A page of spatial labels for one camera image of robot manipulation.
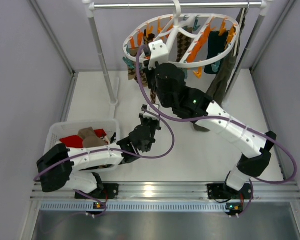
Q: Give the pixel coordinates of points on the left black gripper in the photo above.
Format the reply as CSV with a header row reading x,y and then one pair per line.
x,y
150,120

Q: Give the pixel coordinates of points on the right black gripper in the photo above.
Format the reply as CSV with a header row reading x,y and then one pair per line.
x,y
151,75

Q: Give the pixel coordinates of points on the brown tan argyle sock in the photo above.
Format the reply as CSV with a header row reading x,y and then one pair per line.
x,y
183,43

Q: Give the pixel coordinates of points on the brown yellow argyle sock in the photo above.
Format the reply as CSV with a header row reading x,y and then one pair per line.
x,y
134,72

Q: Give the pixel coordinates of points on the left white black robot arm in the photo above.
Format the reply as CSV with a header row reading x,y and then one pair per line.
x,y
64,167

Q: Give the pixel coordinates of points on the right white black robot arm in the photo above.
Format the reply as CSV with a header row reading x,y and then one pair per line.
x,y
168,83

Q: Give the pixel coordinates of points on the white round clip hanger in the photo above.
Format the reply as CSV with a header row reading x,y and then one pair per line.
x,y
197,27

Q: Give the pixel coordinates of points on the pile of socks in basket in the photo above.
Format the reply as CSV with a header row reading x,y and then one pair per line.
x,y
87,138

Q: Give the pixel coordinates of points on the olive green hanging trousers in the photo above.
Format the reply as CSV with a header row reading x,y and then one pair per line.
x,y
219,84

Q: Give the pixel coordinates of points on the teal green sock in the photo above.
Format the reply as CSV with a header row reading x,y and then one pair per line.
x,y
216,45

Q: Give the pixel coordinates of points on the white plastic laundry basket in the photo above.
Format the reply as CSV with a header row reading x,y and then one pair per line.
x,y
54,132

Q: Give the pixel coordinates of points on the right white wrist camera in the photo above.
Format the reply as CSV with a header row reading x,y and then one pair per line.
x,y
158,53

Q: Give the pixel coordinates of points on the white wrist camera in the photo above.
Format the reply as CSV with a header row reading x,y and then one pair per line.
x,y
158,53
148,112

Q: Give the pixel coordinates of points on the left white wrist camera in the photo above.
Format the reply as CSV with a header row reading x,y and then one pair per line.
x,y
148,112

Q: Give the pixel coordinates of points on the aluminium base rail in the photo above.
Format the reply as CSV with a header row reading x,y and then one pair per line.
x,y
161,197

